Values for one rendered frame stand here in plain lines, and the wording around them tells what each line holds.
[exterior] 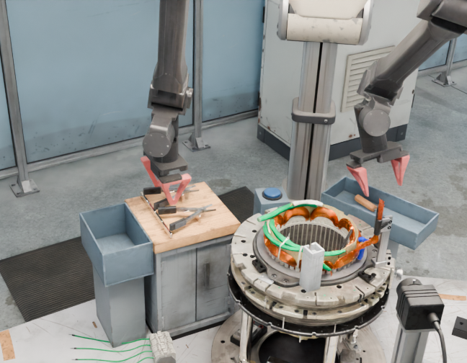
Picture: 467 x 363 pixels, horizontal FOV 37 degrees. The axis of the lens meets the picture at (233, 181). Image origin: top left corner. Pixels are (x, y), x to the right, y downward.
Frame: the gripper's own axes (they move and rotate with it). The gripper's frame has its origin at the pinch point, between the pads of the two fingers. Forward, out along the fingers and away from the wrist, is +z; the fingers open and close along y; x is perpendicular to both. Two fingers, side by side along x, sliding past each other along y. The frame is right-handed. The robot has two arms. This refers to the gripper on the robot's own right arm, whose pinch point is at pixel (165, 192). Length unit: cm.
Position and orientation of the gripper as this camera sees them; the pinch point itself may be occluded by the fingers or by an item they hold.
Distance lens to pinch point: 158.5
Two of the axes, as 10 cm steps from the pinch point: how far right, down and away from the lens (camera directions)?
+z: -0.4, 8.5, 5.2
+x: 8.8, -2.1, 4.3
